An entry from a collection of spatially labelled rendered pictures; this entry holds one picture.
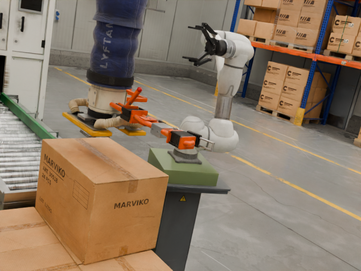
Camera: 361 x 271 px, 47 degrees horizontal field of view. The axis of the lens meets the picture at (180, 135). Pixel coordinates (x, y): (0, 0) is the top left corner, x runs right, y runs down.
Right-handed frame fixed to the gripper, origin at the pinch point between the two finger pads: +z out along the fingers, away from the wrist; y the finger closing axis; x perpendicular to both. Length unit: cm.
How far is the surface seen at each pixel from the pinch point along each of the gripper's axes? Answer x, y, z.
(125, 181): -4, 64, 25
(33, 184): 85, 104, 31
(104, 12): 22.2, -6.2, 32.4
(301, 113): 384, 128, -675
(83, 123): 22, 45, 35
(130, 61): 17.0, 13.2, 18.6
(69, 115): 36, 46, 36
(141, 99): 29.7, 34.0, 0.3
